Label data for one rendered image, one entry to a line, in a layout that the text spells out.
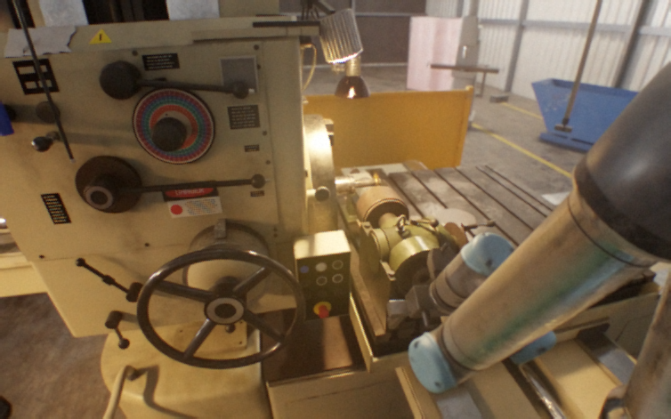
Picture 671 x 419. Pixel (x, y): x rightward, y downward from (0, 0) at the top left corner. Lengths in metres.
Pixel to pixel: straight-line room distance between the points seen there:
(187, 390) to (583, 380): 1.57
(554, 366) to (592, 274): 1.39
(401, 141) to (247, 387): 2.85
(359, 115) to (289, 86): 2.66
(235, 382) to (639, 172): 1.51
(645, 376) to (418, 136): 3.44
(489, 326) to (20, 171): 0.98
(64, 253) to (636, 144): 1.11
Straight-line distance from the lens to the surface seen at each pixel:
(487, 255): 0.55
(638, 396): 0.50
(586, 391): 1.66
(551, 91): 6.90
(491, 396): 1.49
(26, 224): 1.09
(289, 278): 0.76
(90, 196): 0.89
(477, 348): 0.42
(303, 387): 1.60
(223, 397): 1.60
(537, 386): 1.58
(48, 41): 0.92
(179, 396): 1.63
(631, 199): 0.25
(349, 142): 3.51
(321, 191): 0.87
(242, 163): 0.86
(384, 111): 3.53
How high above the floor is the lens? 1.90
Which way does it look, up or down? 30 degrees down
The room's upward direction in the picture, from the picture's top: straight up
